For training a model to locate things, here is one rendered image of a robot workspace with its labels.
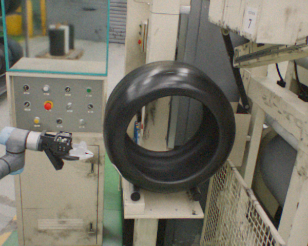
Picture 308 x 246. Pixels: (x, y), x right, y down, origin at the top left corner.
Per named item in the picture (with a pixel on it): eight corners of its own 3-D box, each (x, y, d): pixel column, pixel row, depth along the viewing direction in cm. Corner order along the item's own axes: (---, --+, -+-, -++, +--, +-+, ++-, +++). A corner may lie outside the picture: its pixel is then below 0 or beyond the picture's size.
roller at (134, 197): (129, 155, 190) (137, 158, 191) (125, 161, 191) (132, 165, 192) (133, 191, 158) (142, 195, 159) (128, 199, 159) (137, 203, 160)
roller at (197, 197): (181, 156, 194) (188, 159, 195) (177, 162, 195) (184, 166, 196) (196, 191, 161) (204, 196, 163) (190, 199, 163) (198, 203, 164)
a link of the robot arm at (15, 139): (5, 140, 148) (6, 122, 144) (32, 145, 148) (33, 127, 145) (-3, 149, 141) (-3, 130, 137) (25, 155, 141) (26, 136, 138)
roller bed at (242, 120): (206, 149, 211) (213, 101, 200) (230, 149, 213) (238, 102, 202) (215, 165, 193) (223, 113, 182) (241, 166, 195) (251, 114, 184)
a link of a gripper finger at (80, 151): (92, 150, 139) (69, 146, 139) (91, 162, 143) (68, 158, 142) (94, 146, 142) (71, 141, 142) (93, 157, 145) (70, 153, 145)
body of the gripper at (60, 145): (69, 144, 137) (37, 138, 137) (67, 161, 142) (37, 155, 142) (74, 132, 144) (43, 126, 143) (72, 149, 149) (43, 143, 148)
